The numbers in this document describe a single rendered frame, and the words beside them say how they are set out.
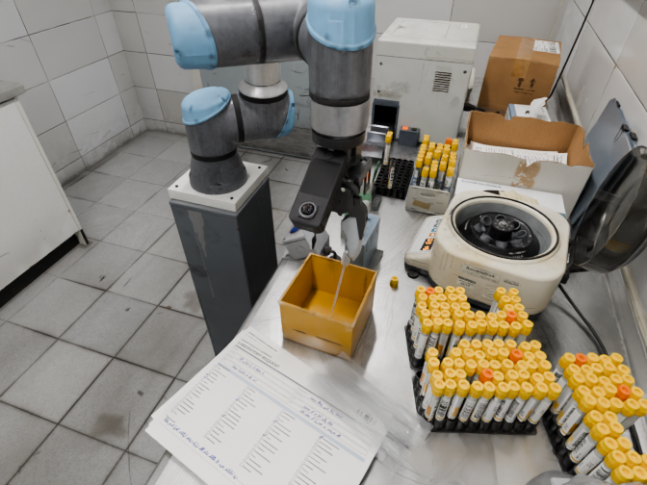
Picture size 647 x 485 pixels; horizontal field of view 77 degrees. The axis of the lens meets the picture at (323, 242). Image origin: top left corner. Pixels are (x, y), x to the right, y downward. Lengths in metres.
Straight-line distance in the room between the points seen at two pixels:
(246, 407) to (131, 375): 1.26
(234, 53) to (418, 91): 0.84
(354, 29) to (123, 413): 1.61
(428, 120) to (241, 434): 1.03
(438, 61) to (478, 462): 1.00
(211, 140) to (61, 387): 1.30
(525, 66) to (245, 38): 1.26
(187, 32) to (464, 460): 0.66
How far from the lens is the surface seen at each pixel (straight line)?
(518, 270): 0.78
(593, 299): 0.97
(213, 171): 1.06
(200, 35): 0.55
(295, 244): 0.86
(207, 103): 1.00
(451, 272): 0.81
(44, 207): 2.40
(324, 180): 0.53
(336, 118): 0.51
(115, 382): 1.91
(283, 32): 0.56
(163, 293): 2.15
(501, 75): 1.69
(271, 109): 1.01
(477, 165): 1.07
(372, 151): 1.23
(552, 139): 1.32
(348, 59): 0.48
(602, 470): 0.66
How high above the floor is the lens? 1.48
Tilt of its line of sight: 41 degrees down
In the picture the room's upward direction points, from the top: straight up
